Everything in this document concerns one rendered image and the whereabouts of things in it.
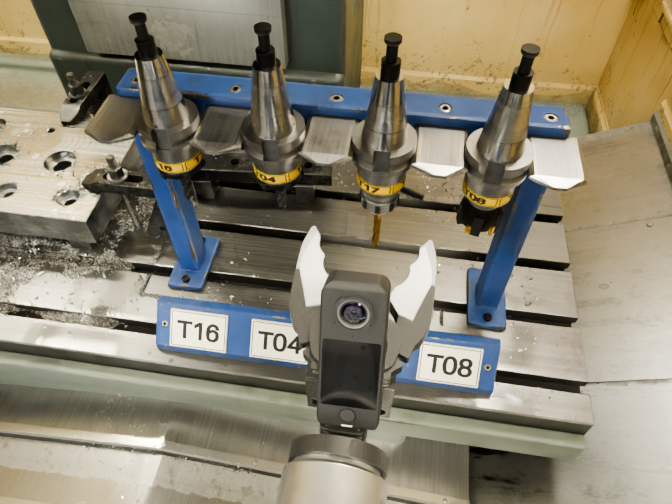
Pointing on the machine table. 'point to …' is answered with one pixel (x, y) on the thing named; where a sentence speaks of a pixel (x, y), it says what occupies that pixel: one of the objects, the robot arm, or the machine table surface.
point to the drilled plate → (76, 139)
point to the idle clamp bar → (208, 177)
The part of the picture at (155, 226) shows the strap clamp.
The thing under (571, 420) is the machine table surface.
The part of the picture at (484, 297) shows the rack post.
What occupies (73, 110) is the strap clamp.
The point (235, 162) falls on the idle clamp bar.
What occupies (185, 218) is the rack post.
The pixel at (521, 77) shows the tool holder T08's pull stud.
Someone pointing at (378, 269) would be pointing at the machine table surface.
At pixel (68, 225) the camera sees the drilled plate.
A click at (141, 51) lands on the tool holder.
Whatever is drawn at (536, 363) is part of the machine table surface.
